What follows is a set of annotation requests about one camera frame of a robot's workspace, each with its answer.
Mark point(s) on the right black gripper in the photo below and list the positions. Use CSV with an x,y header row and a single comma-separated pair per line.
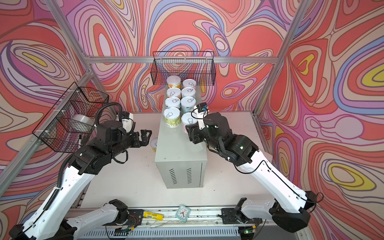
x,y
195,133

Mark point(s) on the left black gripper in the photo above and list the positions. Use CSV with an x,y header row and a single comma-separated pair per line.
x,y
135,138

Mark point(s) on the can hidden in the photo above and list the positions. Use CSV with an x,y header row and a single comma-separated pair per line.
x,y
172,117

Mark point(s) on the teal label can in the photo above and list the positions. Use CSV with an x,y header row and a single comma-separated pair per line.
x,y
188,92
187,104

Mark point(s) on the teal label can front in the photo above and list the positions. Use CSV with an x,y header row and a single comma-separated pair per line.
x,y
188,92

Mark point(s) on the pink flower label can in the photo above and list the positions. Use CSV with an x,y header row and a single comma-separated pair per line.
x,y
189,83

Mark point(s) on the orange label can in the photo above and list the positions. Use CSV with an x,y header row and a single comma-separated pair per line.
x,y
174,82

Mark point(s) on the yellow label can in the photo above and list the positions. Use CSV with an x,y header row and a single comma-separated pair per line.
x,y
154,143

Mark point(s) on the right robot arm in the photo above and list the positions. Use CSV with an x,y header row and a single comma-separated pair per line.
x,y
289,207

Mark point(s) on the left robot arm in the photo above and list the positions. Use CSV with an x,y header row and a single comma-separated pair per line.
x,y
76,172

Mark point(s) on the grey metal cabinet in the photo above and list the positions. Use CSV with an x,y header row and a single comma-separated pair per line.
x,y
181,163

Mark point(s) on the yellow label tube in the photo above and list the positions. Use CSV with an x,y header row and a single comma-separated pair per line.
x,y
154,216

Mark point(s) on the teal alarm clock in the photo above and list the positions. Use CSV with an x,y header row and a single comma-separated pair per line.
x,y
183,213

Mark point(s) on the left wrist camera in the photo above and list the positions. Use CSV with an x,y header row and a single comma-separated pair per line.
x,y
127,118

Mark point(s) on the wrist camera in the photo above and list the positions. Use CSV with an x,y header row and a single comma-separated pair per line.
x,y
201,111
127,118

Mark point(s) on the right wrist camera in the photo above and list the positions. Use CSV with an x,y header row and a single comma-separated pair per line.
x,y
201,111

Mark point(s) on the back black wire basket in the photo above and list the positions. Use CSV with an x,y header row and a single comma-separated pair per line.
x,y
197,65

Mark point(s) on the black wire basket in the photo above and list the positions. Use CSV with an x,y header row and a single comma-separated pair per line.
x,y
197,65
54,130

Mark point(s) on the left black wire basket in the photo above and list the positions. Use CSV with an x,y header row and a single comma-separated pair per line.
x,y
54,130

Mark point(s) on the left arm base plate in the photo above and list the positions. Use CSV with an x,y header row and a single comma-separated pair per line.
x,y
130,218

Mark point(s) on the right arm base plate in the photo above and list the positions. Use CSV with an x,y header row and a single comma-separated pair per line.
x,y
233,216

